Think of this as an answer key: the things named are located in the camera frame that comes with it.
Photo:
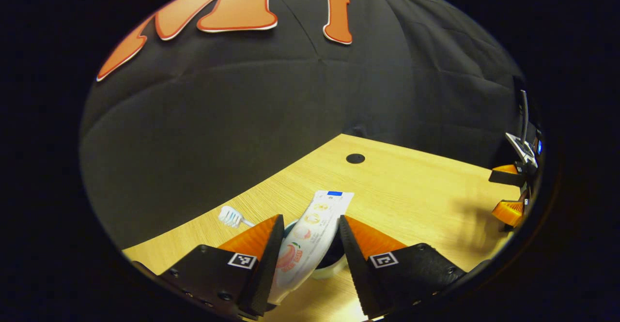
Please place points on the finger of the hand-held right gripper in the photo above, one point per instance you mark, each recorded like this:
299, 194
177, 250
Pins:
508, 211
506, 174

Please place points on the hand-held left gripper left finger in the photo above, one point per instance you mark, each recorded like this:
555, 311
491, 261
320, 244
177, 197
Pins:
264, 268

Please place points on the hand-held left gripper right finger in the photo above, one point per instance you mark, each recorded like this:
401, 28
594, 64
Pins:
361, 268

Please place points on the white toothpaste tube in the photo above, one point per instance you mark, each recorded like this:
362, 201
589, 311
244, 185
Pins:
310, 230

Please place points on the white toothbrush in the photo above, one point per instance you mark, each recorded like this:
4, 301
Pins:
228, 215

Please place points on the black desk grommet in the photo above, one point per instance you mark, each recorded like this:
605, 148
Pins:
355, 158

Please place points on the black backdrop cloth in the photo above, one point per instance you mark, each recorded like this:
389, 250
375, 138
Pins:
193, 133

